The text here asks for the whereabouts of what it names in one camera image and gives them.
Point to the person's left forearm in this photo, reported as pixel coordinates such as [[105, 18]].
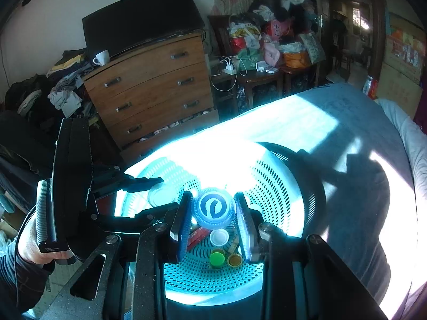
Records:
[[20, 283]]

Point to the white cup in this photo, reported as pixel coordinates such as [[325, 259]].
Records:
[[101, 57]]

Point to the black television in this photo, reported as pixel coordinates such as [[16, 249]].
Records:
[[140, 20]]

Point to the blue swirl-print bottle cap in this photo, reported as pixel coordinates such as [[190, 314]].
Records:
[[213, 208]]

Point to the white power strip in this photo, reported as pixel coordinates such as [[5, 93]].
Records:
[[230, 68]]

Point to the white quilt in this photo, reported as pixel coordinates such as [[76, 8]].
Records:
[[415, 173]]

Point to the dark wooden chair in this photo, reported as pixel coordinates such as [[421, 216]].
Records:
[[220, 36]]

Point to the heap of bags and clothes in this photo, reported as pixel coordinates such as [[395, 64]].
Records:
[[277, 40]]

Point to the wall calendar poster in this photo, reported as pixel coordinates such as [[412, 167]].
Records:
[[403, 50]]

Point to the heap of grey clothes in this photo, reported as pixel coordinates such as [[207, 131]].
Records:
[[66, 83]]

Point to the green bottle cap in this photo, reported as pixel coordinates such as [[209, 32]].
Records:
[[216, 258]]

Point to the wooden dresser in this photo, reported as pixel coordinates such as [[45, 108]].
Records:
[[150, 83]]

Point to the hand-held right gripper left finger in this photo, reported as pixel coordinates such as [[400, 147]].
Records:
[[185, 228]]

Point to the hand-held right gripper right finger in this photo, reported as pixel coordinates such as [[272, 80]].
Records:
[[245, 228]]

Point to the small white box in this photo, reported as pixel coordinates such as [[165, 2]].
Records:
[[272, 70], [260, 67]]

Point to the person's left hand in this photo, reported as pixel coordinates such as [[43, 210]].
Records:
[[33, 246]]

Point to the dark wooden side table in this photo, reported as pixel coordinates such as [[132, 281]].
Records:
[[257, 77]]

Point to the orange bottle cap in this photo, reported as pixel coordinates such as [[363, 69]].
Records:
[[234, 259]]

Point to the red packet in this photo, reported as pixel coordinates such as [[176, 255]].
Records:
[[198, 237]]

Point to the blue-grey bed blanket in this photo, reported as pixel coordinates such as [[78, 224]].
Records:
[[350, 206]]

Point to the white bottle cap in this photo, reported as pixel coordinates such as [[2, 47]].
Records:
[[219, 237]]

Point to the white round plastic lid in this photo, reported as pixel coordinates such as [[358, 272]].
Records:
[[160, 197]]

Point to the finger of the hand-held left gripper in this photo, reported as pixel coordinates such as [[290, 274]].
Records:
[[133, 183], [133, 220]]

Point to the magenta cloth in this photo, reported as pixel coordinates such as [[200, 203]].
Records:
[[422, 118]]

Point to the blue perforated plastic basket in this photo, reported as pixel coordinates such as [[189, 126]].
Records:
[[277, 186]]

